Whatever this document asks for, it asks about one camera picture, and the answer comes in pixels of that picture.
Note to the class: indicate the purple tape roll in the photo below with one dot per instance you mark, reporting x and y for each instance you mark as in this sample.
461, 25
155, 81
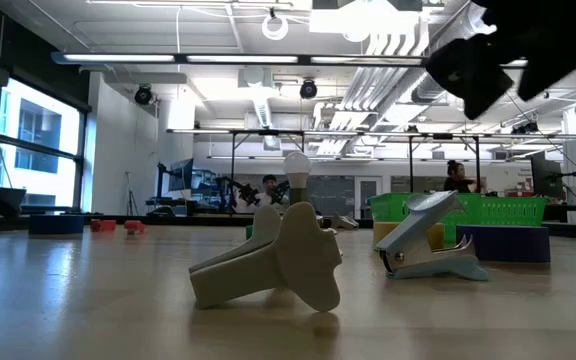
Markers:
508, 244

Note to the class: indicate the yellow block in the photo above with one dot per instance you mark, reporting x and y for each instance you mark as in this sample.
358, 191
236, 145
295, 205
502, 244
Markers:
384, 231

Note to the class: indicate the small red stapler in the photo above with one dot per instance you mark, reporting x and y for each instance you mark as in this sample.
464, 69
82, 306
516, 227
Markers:
134, 225

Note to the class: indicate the red staple remover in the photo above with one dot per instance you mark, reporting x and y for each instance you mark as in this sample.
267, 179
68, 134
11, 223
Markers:
104, 225

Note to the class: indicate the black background robot arm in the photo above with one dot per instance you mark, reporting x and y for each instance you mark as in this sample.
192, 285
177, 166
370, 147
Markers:
248, 194

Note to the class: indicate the black monitor on arm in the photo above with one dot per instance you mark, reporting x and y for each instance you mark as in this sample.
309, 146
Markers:
183, 175

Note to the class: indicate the black ceiling spotlight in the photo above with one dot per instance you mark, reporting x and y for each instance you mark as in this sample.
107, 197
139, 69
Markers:
143, 95
308, 89
525, 127

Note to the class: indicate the person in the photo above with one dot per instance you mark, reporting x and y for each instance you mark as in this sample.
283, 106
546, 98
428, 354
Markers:
457, 177
269, 186

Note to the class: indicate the black desk monitor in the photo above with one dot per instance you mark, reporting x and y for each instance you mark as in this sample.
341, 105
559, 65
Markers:
545, 175

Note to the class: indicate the small red box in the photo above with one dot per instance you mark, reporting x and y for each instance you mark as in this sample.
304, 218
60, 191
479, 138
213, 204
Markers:
518, 192

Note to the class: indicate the green plastic basket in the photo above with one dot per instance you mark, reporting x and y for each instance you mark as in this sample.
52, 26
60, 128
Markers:
390, 206
513, 210

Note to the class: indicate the white light bulb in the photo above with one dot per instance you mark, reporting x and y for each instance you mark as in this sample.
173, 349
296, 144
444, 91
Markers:
296, 167

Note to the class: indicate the overhead LED light bar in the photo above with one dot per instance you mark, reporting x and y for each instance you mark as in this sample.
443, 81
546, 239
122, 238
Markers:
118, 58

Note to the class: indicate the thin black tripod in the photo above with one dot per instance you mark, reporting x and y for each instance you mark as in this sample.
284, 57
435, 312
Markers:
130, 190

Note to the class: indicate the black background rig frame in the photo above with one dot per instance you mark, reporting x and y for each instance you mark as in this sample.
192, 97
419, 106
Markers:
233, 165
411, 165

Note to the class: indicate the black aluminium table frame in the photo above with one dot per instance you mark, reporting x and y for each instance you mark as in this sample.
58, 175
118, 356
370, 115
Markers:
193, 220

